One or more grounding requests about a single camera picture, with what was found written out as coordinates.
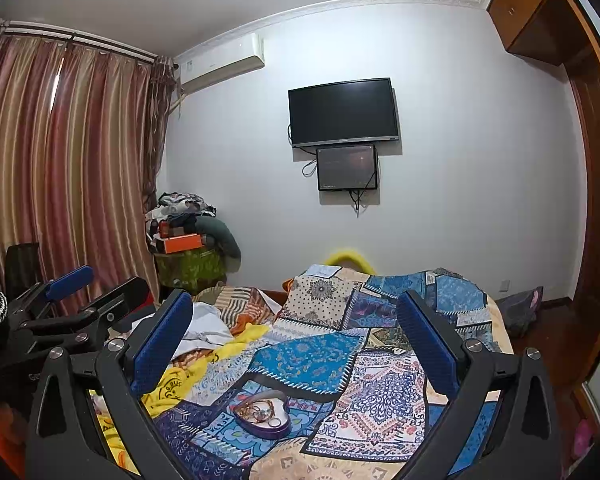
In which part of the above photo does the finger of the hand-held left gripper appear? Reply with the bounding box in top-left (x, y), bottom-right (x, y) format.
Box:
top-left (10, 264), bottom-right (96, 322)
top-left (14, 276), bottom-right (152, 357)

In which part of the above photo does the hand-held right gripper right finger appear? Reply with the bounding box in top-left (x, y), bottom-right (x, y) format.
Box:
top-left (396, 289), bottom-right (567, 480)

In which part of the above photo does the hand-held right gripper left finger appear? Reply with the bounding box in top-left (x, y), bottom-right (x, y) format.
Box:
top-left (25, 289), bottom-right (196, 480)

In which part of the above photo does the gold brown beaded bracelet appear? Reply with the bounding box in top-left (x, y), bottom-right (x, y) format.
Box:
top-left (236, 393), bottom-right (277, 422)

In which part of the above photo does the charm bracelet with stones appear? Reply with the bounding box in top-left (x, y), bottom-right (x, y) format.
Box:
top-left (257, 404), bottom-right (282, 429)

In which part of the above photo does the purple heart-shaped jewelry box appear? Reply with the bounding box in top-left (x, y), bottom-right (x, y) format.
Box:
top-left (232, 389), bottom-right (294, 439)

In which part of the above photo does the pile of clothes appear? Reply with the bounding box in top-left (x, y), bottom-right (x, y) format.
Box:
top-left (144, 190), bottom-right (222, 256)
top-left (92, 322), bottom-right (274, 480)

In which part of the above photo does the black chair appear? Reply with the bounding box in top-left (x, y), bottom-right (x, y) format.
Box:
top-left (4, 242), bottom-right (42, 295)

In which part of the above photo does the white cloth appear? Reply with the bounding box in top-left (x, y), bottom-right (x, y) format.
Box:
top-left (172, 302), bottom-right (234, 357)

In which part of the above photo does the green printed bag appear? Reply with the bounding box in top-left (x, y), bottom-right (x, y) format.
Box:
top-left (153, 247), bottom-right (229, 297)

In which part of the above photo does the orange box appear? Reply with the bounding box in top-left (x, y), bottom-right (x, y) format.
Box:
top-left (161, 233), bottom-right (205, 255)

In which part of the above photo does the purple bag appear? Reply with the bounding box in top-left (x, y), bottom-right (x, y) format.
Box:
top-left (494, 285), bottom-right (545, 339)

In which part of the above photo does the blue patchwork printed blanket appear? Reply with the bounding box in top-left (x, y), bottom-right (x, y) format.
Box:
top-left (152, 265), bottom-right (514, 480)

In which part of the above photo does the orange striped cloth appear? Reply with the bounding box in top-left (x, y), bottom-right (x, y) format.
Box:
top-left (194, 282), bottom-right (287, 337)

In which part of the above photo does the striped red brown curtain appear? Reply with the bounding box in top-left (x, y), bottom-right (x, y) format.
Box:
top-left (0, 29), bottom-right (177, 322)

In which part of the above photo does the grey green pillow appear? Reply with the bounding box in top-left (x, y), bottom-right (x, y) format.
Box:
top-left (199, 217), bottom-right (242, 262)

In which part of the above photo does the beige patterned bedsheet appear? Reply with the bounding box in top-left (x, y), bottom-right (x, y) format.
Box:
top-left (249, 432), bottom-right (417, 480)

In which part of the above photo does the curtain rod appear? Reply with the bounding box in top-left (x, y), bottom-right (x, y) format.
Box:
top-left (0, 18), bottom-right (177, 69)

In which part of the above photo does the white air conditioner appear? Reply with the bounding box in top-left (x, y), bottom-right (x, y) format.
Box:
top-left (172, 32), bottom-right (266, 97)

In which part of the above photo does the wooden overhead cabinet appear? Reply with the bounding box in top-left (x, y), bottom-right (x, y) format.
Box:
top-left (487, 0), bottom-right (582, 67)

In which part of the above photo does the yellow ring cushion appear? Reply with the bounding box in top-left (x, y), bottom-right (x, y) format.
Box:
top-left (323, 247), bottom-right (377, 277)

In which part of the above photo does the black hanging cable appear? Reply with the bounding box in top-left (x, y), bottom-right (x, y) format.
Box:
top-left (346, 188), bottom-right (369, 217)

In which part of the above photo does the small black wall monitor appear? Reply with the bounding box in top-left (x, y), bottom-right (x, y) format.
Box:
top-left (315, 143), bottom-right (380, 193)

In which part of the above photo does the black wall television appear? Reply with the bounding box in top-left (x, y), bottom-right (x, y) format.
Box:
top-left (287, 77), bottom-right (401, 150)

